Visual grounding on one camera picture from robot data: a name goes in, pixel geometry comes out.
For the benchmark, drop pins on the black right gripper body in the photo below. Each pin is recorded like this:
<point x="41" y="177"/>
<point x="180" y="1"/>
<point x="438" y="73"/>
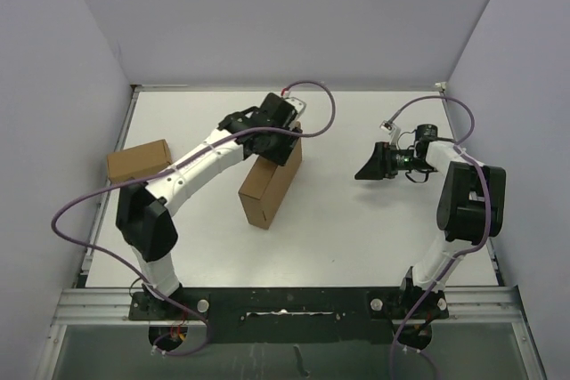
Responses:
<point x="403" y="159"/>

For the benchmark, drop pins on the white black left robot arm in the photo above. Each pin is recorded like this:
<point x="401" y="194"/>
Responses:
<point x="146" y="210"/>

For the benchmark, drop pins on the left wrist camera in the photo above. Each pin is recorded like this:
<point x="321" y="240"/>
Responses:
<point x="298" y="108"/>

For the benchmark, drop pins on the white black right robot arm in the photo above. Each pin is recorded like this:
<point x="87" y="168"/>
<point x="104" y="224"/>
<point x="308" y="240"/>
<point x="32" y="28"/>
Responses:
<point x="469" y="211"/>

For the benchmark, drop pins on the brown cardboard box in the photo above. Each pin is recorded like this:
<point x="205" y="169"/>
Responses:
<point x="265" y="187"/>

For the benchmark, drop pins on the small folded cardboard box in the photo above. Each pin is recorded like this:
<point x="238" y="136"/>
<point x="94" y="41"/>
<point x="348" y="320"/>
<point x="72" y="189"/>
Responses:
<point x="138" y="162"/>

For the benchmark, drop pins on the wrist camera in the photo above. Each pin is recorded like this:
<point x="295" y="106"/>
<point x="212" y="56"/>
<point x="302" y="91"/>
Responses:
<point x="298" y="108"/>
<point x="392" y="131"/>

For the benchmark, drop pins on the aluminium frame rail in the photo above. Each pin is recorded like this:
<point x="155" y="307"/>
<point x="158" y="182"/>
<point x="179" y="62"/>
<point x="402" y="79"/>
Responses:
<point x="470" y="212"/>

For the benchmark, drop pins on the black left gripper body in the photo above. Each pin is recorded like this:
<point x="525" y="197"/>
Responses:
<point x="277" y="147"/>

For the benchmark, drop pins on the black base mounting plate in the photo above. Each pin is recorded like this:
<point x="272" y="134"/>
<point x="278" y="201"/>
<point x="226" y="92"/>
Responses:
<point x="291" y="315"/>

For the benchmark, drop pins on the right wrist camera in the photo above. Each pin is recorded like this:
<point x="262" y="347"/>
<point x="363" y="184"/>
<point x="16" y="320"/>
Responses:
<point x="392" y="131"/>

